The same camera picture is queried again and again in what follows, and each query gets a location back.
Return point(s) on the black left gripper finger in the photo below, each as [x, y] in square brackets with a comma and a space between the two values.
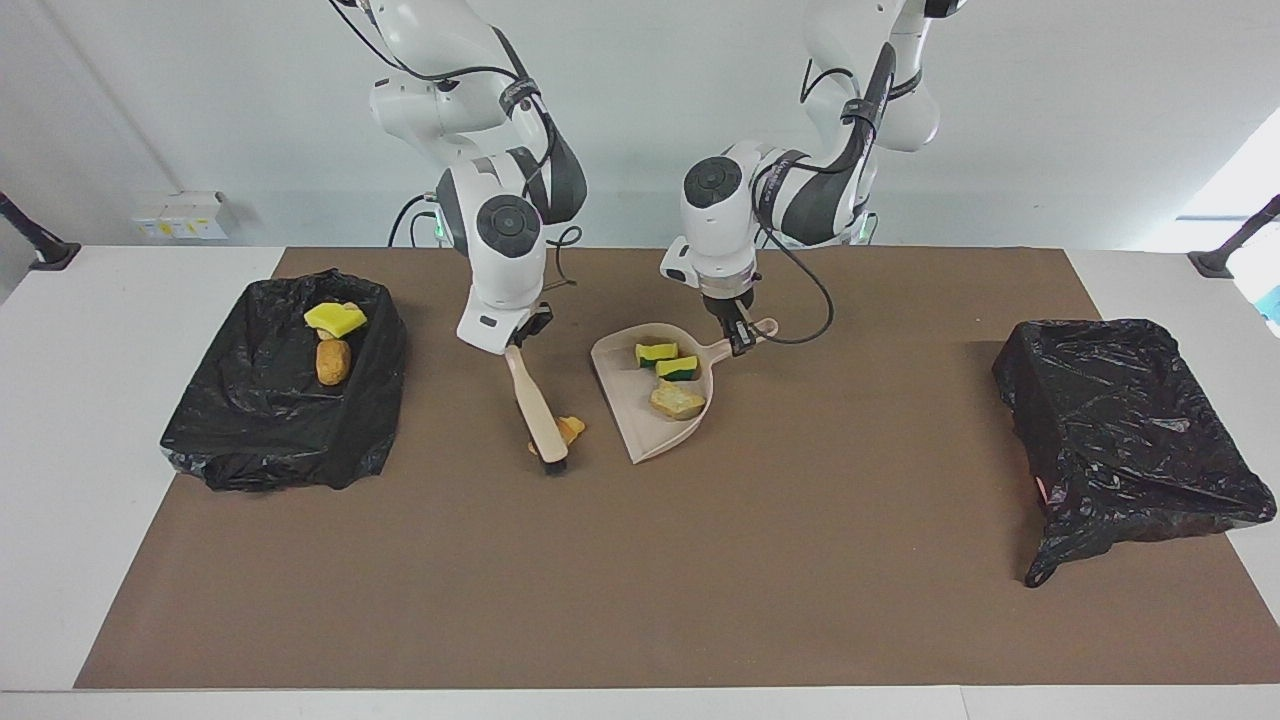
[743, 340]

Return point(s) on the beige brush with black bristles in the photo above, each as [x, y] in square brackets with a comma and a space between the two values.
[540, 420]

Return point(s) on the black clamp stand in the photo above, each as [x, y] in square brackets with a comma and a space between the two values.
[1235, 245]
[50, 255]

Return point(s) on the brown paper table mat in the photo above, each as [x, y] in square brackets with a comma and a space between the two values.
[800, 620]

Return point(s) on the white wall socket box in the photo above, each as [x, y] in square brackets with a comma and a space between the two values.
[182, 216]

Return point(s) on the light blue box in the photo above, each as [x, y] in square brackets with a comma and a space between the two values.
[1272, 305]

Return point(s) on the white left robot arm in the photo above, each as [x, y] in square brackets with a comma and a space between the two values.
[720, 220]

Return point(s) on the pale beige bread chunk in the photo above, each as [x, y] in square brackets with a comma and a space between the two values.
[678, 401]

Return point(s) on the brown oval bread roll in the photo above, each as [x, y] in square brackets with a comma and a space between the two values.
[333, 362]

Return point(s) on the black bag lined bin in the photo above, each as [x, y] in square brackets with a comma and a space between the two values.
[260, 430]
[1120, 430]

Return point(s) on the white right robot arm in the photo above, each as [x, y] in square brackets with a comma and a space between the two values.
[505, 250]

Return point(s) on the beige plastic dustpan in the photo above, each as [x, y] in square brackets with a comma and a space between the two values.
[625, 400]

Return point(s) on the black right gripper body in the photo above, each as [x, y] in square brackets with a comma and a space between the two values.
[532, 325]

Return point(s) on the wavy yellow sponge piece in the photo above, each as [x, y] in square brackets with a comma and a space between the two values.
[335, 318]

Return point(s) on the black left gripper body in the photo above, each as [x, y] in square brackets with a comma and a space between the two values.
[728, 305]

